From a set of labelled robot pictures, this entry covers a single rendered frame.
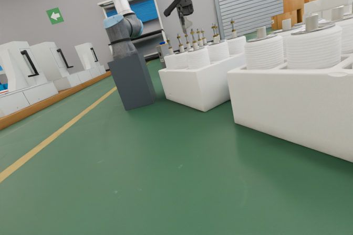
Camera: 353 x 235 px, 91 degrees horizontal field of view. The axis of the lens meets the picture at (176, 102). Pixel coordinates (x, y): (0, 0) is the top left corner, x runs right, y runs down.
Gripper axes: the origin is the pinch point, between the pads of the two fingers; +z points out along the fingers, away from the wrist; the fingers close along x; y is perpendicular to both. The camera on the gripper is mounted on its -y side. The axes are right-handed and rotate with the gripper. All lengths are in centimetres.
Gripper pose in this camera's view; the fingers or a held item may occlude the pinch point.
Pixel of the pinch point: (184, 32)
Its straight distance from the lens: 105.0
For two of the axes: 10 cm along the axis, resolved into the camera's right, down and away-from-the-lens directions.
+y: 9.7, -2.5, -0.3
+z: 2.5, 9.2, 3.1
